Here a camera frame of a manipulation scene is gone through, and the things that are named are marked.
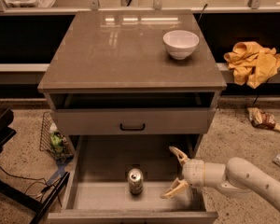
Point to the brown snack bag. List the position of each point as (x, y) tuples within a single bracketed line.
[(260, 119)]

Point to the top drawer with black handle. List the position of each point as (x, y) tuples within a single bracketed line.
[(133, 121)]

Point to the yellow crumpled cloth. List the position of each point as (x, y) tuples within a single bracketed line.
[(252, 64)]

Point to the open middle drawer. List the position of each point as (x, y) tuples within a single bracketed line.
[(98, 192)]

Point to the black chair base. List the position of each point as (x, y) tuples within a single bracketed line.
[(24, 166)]

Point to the white bowl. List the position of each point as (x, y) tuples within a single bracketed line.
[(180, 44)]

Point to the grey drawer cabinet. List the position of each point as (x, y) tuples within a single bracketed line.
[(117, 59)]

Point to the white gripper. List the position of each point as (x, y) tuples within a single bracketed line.
[(193, 173)]

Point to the silver green 7up can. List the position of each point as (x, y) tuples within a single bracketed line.
[(135, 180)]

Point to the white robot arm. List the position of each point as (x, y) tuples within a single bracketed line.
[(235, 178)]

